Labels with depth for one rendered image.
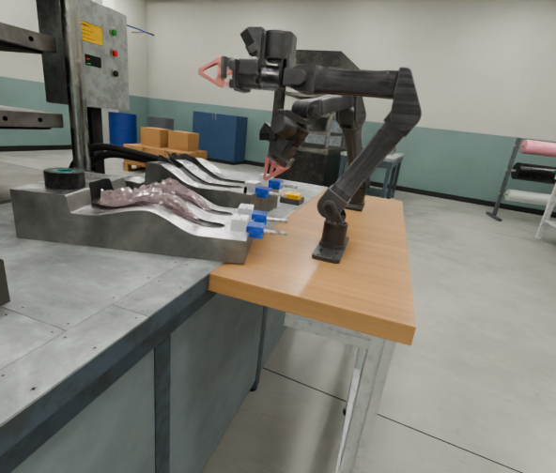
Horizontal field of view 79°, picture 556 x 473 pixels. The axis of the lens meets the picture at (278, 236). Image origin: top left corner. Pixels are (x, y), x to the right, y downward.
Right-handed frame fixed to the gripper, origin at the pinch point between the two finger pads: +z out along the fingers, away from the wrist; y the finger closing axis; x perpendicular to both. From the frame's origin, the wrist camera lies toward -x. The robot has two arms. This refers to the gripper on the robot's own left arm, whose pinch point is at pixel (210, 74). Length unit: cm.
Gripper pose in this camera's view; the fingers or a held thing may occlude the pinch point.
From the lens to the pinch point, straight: 98.5
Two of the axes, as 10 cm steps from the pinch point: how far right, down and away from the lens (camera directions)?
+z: -9.4, -1.8, 2.7
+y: -3.2, 2.8, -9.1
